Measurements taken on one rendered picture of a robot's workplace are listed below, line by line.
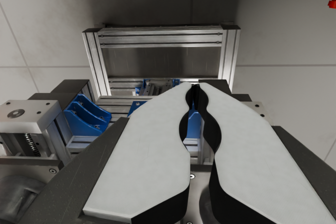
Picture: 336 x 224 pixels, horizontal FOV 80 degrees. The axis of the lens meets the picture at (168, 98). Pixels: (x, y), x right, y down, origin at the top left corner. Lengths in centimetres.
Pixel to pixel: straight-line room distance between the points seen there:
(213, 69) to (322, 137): 121
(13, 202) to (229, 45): 105
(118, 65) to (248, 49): 83
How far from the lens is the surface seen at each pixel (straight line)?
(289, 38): 151
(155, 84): 109
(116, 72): 129
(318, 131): 204
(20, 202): 58
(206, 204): 49
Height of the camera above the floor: 131
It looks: 57 degrees down
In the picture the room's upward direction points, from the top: 172 degrees counter-clockwise
